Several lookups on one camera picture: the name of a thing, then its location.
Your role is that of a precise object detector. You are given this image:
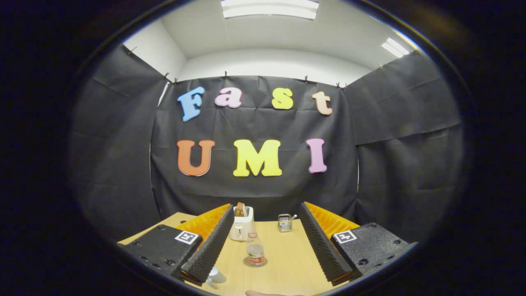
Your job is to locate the wooden table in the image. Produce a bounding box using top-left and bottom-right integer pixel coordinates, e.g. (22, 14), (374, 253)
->
(118, 212), (334, 296)

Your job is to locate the white cup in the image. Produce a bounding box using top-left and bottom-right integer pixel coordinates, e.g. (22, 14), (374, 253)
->
(205, 266), (227, 289)

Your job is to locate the long ceiling light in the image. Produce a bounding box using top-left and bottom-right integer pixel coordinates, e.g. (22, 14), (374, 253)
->
(221, 0), (320, 20)

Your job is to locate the clear plastic juice bottle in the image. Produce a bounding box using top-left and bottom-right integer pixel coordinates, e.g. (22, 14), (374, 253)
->
(246, 231), (265, 266)

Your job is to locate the white toaster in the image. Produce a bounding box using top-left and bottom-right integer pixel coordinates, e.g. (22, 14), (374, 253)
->
(229, 206), (255, 242)

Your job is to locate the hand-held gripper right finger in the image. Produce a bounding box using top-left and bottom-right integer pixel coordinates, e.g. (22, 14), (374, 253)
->
(299, 201), (419, 287)

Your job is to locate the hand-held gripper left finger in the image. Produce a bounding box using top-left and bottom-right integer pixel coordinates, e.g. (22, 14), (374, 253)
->
(117, 203), (235, 287)

